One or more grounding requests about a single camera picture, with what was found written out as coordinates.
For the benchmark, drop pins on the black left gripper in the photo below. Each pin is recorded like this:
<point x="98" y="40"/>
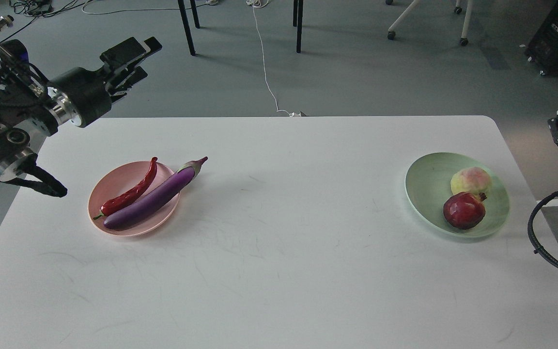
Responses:
<point x="85" y="90"/>

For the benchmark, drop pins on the yellow-green pink peach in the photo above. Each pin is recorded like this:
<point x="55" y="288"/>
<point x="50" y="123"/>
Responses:
<point x="474" y="180"/>

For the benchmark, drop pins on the red chili pepper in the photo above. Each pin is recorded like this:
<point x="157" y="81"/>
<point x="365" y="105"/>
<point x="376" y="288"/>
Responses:
<point x="131" y="194"/>

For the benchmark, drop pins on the purple eggplant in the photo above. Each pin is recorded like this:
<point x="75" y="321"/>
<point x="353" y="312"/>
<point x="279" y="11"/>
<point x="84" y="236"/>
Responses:
<point x="148" y="205"/>

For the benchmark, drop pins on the dark red pomegranate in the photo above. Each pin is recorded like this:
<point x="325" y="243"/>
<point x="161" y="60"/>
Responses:
<point x="465" y="210"/>

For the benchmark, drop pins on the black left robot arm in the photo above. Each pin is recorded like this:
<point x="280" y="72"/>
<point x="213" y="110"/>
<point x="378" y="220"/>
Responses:
<point x="26" y="97"/>

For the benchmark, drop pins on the black table leg left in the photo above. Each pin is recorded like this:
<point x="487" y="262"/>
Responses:
<point x="183" y="11"/>

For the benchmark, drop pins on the black table leg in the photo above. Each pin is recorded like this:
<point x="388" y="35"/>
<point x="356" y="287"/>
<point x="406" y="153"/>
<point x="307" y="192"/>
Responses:
<point x="183" y="11"/>
<point x="297" y="21"/>

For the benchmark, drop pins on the pink plastic plate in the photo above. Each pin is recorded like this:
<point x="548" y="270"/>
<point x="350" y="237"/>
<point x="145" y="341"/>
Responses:
<point x="140" y="229"/>

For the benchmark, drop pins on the light green plastic plate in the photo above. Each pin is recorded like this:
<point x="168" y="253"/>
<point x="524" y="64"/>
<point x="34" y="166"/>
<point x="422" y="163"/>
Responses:
<point x="428" y="186"/>

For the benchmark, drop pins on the black table leg right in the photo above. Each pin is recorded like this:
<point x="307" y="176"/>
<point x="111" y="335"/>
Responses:
<point x="297" y="21"/>

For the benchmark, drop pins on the white office chair base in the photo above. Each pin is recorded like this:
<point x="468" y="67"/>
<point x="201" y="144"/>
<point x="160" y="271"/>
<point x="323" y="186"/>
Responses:
<point x="414" y="20"/>

